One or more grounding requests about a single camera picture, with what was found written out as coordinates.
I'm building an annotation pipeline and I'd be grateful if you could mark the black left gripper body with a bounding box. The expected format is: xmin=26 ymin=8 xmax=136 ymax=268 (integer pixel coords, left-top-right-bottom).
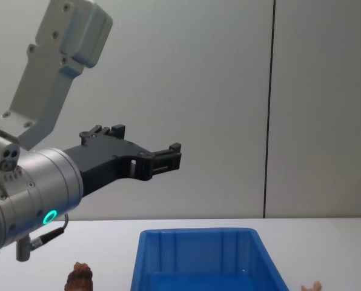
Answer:
xmin=62 ymin=135 xmax=153 ymax=198

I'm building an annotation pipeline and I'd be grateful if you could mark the blue plastic bin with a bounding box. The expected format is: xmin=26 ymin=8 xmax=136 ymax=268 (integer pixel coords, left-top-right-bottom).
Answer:
xmin=129 ymin=227 xmax=290 ymax=291

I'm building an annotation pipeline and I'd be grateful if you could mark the brown toy animal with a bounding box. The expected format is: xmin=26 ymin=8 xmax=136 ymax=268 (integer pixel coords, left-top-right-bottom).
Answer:
xmin=65 ymin=262 xmax=94 ymax=291

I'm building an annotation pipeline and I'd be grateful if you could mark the pink toy pig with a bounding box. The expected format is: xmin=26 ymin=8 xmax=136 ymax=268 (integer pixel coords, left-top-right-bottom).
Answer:
xmin=300 ymin=280 xmax=323 ymax=291

